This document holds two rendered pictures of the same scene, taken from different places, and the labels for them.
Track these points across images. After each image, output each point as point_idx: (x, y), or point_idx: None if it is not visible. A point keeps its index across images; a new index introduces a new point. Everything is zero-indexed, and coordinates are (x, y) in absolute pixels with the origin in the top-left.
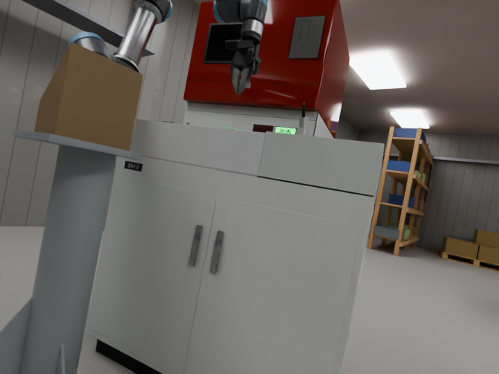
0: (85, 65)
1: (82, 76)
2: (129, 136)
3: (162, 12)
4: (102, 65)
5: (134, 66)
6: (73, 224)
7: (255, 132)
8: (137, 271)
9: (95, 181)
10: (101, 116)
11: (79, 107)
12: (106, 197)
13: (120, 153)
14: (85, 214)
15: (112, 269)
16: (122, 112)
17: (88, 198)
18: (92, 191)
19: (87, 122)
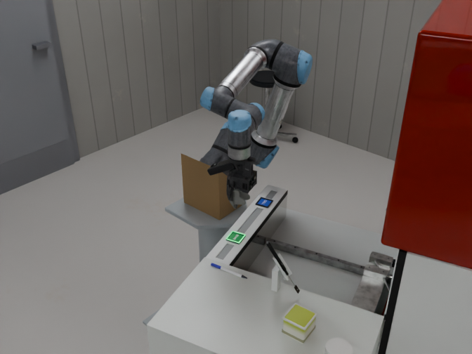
0: (188, 166)
1: (188, 171)
2: (218, 210)
3: (289, 82)
4: (196, 165)
5: (258, 142)
6: (199, 251)
7: (208, 253)
8: None
9: (203, 232)
10: (201, 195)
11: (190, 189)
12: (213, 244)
13: (192, 225)
14: (202, 249)
15: None
16: (211, 194)
17: (201, 241)
18: (202, 237)
19: (195, 198)
